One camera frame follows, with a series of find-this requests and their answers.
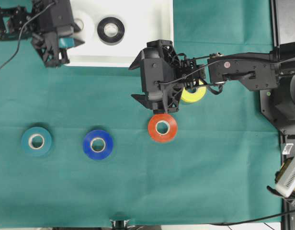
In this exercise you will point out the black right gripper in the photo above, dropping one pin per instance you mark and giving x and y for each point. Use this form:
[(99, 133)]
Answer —
[(164, 76)]

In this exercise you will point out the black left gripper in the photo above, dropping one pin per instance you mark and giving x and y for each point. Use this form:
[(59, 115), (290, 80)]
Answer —
[(53, 29)]

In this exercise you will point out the white tape roll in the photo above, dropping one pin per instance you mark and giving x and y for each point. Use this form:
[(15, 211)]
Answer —
[(86, 25)]

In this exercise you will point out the black tape roll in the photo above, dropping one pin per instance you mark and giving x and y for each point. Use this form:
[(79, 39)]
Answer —
[(111, 30)]

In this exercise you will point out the yellow tape roll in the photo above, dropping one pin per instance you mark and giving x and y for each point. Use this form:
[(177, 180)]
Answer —
[(192, 97)]

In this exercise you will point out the teal tape roll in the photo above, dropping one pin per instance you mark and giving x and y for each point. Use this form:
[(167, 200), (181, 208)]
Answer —
[(36, 142)]

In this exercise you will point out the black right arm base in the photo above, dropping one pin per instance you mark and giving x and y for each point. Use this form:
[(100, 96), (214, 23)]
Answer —
[(278, 105)]

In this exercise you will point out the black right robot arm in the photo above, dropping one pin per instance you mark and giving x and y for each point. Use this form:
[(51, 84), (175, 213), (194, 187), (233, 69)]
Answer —
[(256, 71)]

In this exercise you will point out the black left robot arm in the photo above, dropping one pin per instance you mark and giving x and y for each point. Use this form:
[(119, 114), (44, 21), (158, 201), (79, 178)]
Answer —
[(17, 24)]

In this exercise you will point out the white plastic tray case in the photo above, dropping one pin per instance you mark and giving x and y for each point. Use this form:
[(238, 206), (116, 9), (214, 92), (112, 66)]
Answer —
[(144, 21)]

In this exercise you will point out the red tape roll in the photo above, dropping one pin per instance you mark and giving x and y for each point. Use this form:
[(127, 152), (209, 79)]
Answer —
[(162, 128)]

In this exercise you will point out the blue tape roll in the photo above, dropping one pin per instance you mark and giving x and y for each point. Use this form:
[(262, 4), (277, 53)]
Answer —
[(98, 145)]

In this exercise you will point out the green table cloth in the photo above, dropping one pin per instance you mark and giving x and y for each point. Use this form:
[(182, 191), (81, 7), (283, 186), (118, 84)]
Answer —
[(216, 169)]

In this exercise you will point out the white perforated box device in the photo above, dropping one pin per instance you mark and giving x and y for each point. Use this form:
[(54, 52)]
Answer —
[(286, 184)]

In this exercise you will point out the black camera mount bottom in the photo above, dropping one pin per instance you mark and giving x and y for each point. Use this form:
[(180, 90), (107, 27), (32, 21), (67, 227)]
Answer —
[(119, 224)]

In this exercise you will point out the aluminium frame rail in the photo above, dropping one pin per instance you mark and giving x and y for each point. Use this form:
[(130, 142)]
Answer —
[(283, 24)]

